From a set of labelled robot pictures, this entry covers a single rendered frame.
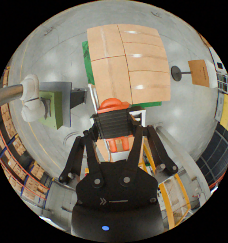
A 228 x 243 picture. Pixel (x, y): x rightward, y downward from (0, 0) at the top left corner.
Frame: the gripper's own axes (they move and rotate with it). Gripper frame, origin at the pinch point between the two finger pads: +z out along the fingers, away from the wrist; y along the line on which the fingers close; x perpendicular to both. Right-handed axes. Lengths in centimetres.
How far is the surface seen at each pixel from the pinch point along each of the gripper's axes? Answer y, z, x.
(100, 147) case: -17.1, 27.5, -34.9
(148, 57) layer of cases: 51, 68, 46
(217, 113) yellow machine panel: 729, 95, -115
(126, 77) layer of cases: 19, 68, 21
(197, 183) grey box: 91, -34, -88
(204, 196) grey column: 97, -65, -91
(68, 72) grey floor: -79, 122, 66
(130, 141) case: 9.5, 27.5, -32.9
